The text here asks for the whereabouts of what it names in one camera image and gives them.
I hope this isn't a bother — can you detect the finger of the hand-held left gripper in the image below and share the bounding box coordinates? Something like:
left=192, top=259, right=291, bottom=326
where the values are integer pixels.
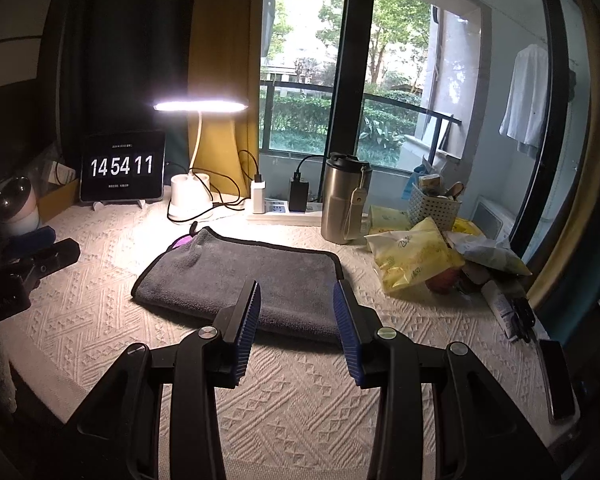
left=9, top=238, right=81, bottom=288
left=6, top=226, right=57, bottom=258

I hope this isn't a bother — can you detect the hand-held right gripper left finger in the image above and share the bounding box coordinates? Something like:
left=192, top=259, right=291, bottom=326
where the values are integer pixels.
left=65, top=279, right=263, bottom=480

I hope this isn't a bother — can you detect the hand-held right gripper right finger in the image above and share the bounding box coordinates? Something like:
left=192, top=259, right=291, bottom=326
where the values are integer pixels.
left=332, top=279, right=563, bottom=480

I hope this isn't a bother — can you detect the grey towel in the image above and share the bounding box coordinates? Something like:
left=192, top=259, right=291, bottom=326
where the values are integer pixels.
left=131, top=226, right=348, bottom=345

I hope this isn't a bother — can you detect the pink and white round device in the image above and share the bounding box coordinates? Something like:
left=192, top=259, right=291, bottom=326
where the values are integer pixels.
left=0, top=176, right=42, bottom=237

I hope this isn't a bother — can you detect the cardboard box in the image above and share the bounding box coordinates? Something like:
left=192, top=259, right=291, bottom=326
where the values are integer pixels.
left=37, top=177, right=81, bottom=224

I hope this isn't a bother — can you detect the white tablet stand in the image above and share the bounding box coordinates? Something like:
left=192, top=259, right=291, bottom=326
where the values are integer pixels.
left=91, top=198, right=149, bottom=210

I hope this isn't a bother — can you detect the small white box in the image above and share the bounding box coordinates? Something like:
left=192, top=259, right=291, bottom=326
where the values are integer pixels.
left=50, top=160, right=79, bottom=186

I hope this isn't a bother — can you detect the cream textured table cloth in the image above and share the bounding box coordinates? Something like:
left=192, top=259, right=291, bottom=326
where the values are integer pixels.
left=0, top=195, right=580, bottom=480

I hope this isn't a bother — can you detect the yellow snack packet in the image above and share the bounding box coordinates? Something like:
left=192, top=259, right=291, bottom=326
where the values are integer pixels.
left=365, top=217, right=465, bottom=296

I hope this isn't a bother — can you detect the purple cloth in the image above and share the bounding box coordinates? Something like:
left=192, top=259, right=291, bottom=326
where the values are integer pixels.
left=166, top=232, right=198, bottom=253

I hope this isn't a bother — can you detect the black tablet clock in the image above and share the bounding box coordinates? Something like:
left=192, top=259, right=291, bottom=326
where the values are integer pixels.
left=80, top=131, right=167, bottom=204

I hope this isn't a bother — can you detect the white power strip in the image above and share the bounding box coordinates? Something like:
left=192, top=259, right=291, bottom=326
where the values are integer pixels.
left=246, top=197, right=325, bottom=227

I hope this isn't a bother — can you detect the yellow tissue pack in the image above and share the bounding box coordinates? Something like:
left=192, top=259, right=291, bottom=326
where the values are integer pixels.
left=369, top=205, right=413, bottom=236

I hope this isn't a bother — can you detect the beige hanging tag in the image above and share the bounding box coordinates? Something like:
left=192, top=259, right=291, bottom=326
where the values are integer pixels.
left=345, top=165, right=371, bottom=241

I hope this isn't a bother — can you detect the steel travel tumbler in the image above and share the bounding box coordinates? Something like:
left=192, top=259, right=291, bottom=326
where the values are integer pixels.
left=321, top=152, right=371, bottom=245

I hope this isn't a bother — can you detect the white charger plug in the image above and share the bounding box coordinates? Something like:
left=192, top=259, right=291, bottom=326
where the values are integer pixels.
left=250, top=174, right=266, bottom=215

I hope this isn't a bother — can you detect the black charger plug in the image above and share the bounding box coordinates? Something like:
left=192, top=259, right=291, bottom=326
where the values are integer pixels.
left=289, top=172, right=309, bottom=214

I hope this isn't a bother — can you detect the white desk lamp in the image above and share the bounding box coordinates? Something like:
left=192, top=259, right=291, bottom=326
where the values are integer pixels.
left=152, top=97, right=251, bottom=221

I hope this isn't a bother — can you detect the white woven basket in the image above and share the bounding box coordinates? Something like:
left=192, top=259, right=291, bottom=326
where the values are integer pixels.
left=409, top=180, right=463, bottom=234

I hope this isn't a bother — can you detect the white tube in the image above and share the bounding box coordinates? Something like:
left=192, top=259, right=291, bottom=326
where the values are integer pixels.
left=480, top=280, right=518, bottom=341

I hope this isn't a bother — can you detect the white and yellow bag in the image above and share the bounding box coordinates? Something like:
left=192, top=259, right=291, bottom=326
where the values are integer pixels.
left=442, top=217, right=533, bottom=277

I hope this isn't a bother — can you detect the small printed packet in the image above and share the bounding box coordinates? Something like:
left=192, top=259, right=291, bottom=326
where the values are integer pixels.
left=417, top=172, right=445, bottom=196

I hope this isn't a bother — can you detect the black clip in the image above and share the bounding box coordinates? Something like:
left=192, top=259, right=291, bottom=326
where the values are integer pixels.
left=510, top=297, right=538, bottom=344

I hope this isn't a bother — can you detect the white appliance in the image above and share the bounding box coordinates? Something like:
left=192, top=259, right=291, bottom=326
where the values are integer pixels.
left=472, top=195, right=518, bottom=241

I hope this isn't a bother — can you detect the black smartphone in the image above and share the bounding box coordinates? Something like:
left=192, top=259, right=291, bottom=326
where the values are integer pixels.
left=537, top=339, right=578, bottom=424

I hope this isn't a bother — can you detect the dark green curtain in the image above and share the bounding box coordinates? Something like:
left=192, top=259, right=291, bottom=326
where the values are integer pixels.
left=55, top=0, right=201, bottom=192

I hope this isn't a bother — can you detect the black balcony railing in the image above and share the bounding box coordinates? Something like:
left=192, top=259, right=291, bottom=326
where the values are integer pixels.
left=260, top=79, right=463, bottom=127

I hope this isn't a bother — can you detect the yellow curtain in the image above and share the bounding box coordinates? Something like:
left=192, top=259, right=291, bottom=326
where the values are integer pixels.
left=187, top=0, right=269, bottom=202

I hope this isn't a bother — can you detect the white hanging shirt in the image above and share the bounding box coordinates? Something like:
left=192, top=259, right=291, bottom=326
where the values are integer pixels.
left=498, top=44, right=551, bottom=154

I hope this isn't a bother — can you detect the black charger cable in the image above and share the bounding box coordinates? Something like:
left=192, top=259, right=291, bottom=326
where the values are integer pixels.
left=295, top=154, right=331, bottom=181
left=167, top=149, right=261, bottom=222

